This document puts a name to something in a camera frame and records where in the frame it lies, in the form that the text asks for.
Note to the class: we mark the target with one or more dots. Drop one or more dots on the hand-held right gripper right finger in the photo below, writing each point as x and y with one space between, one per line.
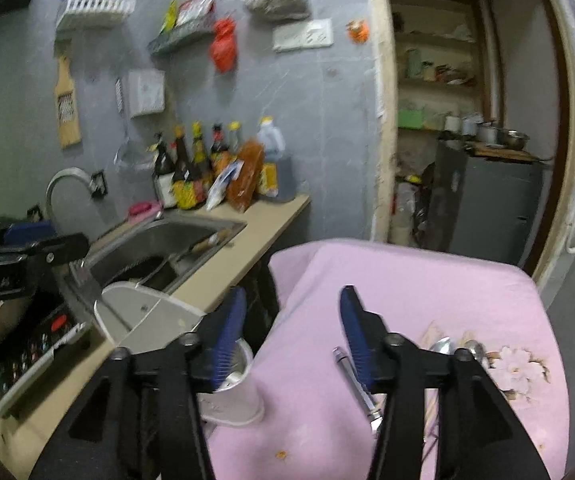
355 337

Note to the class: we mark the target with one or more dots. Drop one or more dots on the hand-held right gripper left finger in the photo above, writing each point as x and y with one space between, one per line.
230 332

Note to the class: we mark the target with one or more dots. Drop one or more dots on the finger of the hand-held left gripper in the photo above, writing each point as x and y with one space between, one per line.
62 249
27 231

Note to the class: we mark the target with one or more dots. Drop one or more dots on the metal faucet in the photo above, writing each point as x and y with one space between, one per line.
60 180

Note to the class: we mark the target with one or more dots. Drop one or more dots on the white ribbed cup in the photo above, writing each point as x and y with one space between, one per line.
237 400

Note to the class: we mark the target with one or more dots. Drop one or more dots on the pink floral cloth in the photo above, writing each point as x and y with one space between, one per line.
407 280

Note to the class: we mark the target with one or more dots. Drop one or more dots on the metal spoon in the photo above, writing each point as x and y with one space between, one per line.
440 346
476 349

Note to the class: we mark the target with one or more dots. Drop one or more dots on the induction cooker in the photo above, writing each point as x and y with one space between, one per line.
37 355

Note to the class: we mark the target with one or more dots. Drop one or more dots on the pink soap dish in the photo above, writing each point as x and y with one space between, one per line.
145 210

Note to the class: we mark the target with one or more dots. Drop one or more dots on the stainless steel sink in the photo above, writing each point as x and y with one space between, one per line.
162 240

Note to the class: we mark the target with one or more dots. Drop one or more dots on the dark bottle white label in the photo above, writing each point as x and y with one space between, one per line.
163 180

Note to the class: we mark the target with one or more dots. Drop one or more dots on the wooden grater board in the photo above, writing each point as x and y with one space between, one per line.
67 105

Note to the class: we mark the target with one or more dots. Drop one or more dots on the dark bottle yellow label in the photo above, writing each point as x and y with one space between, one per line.
187 185

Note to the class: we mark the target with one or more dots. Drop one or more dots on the white blue packet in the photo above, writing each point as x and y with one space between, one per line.
222 185

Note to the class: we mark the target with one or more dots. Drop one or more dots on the orange packet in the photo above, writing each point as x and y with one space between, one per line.
245 180

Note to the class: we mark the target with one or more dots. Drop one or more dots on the slim yellow cap sauce bottle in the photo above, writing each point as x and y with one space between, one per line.
199 155

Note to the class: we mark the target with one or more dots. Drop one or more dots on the plastic oil jug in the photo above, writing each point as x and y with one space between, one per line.
275 160

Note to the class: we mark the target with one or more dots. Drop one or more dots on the red cap sauce bottle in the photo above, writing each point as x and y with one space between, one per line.
219 152

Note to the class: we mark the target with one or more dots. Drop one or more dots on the clear bottle yellow cap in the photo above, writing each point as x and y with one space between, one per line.
235 137

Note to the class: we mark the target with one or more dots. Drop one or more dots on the metal bowls on cabinet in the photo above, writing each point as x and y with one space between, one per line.
492 132

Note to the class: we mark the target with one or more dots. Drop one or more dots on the yellow green packet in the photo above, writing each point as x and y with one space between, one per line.
170 15

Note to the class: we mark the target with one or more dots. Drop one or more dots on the red plastic bag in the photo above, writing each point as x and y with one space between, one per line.
223 45

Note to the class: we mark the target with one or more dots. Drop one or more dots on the red white packet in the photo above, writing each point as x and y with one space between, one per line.
195 9

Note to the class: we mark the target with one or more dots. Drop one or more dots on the background storage shelf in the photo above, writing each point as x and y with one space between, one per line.
435 60

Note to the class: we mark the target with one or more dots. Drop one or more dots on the white power outlet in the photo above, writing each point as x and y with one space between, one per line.
302 35

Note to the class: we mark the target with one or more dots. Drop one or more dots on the white square wall holder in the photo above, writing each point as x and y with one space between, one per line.
146 92

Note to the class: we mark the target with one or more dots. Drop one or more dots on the wooden door frame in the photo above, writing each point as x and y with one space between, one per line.
385 110

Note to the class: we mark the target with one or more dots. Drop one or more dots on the white wall basket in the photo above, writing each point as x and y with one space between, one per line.
95 10

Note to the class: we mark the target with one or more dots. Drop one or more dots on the grey wall shelf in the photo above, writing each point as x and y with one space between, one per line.
180 40

